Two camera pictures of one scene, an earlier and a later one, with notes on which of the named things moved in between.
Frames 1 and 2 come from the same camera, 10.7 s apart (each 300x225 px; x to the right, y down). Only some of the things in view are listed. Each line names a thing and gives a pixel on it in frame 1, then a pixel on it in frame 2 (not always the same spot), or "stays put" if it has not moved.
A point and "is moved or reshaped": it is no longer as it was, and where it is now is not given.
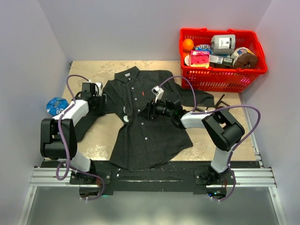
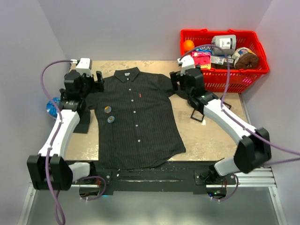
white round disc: (125, 118) → (110, 119)
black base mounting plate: (190, 176) stays put
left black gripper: (101, 108) → (97, 87)
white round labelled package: (239, 51) stays put
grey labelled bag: (223, 44) stays put
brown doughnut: (246, 61) stays put
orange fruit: (188, 44) stays put
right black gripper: (150, 109) → (176, 78)
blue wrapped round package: (55, 105) stays put
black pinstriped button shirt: (134, 143) is moved or reshaped
